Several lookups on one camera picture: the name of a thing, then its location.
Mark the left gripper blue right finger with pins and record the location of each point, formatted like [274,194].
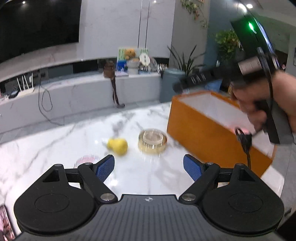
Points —
[204,176]

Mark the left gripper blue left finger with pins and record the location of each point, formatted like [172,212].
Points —
[93,177]

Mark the pink round compact mirror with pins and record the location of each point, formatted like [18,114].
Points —
[86,159]

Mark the yellow bulb squeeze bottle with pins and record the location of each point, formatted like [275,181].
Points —
[118,145]

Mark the gold round compact case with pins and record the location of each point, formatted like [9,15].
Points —
[152,141]

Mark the person right hand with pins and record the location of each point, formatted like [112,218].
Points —
[283,94]

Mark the green vine plant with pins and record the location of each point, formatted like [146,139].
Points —
[228,44]

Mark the orange cardboard storage box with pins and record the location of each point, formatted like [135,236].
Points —
[204,123]

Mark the long-leaf potted plant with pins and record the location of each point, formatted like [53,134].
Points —
[186,65]

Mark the white marble tv console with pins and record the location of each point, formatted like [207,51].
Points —
[76,95]

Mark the grey pedal trash bin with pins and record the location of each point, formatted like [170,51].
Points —
[168,79]

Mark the green illustrated poster board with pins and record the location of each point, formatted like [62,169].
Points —
[124,65]

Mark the white wifi router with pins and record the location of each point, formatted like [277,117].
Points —
[25,84]

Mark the round paper fan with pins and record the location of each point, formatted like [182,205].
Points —
[144,59]

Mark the teddy bear plush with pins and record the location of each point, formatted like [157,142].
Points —
[130,54]

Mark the large black television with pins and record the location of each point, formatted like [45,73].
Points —
[28,26]

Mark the brown leather camera bag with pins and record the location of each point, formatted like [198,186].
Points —
[108,70]

